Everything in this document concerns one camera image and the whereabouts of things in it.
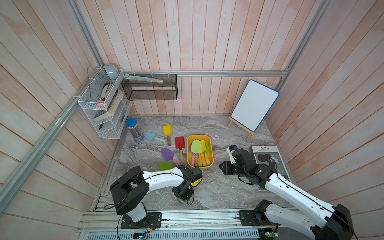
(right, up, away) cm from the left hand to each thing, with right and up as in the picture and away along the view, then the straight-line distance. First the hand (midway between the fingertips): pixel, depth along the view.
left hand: (181, 200), depth 79 cm
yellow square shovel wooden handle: (-12, +38, +32) cm, 51 cm away
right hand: (+22, +19, +1) cm, 29 cm away
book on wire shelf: (-43, +46, 0) cm, 63 cm away
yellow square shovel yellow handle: (+11, +19, +12) cm, 25 cm away
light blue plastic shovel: (-24, +34, +27) cm, 49 cm away
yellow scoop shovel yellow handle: (+13, +19, +12) cm, 26 cm away
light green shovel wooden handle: (+9, +26, +19) cm, 33 cm away
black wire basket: (-34, +67, +25) cm, 79 cm away
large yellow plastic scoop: (+6, +13, -10) cm, 18 cm away
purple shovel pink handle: (-9, +21, +19) cm, 30 cm away
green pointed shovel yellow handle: (+16, +25, +19) cm, 35 cm away
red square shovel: (-2, +28, +24) cm, 38 cm away
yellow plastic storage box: (+17, +32, +20) cm, 41 cm away
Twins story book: (+60, +16, +10) cm, 63 cm away
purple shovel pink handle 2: (+6, +20, +16) cm, 27 cm away
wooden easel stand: (+43, +39, +23) cm, 63 cm away
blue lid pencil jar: (-31, +42, +12) cm, 54 cm away
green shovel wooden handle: (-12, +16, +12) cm, 23 cm away
